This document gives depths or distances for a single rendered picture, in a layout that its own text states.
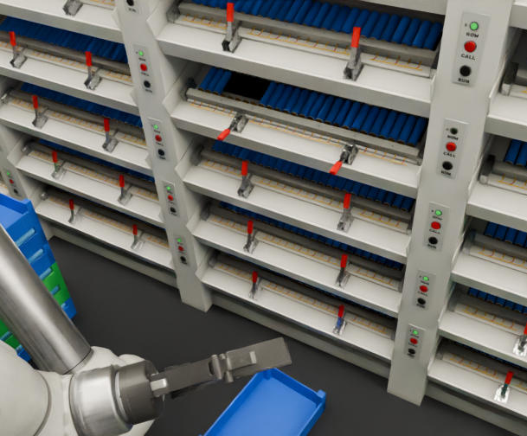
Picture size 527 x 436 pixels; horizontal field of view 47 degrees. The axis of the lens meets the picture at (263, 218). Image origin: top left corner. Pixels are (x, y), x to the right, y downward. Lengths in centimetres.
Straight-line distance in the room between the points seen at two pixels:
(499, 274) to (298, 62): 60
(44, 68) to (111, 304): 77
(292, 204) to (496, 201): 48
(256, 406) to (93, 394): 100
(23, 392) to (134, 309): 132
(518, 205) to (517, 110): 20
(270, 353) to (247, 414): 102
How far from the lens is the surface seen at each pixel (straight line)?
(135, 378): 79
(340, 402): 176
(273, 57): 124
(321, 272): 156
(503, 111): 111
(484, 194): 123
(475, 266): 136
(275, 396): 176
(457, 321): 150
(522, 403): 166
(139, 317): 199
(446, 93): 110
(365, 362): 179
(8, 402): 70
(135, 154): 168
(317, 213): 143
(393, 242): 138
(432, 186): 122
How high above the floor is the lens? 151
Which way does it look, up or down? 42 degrees down
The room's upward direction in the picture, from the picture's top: 4 degrees counter-clockwise
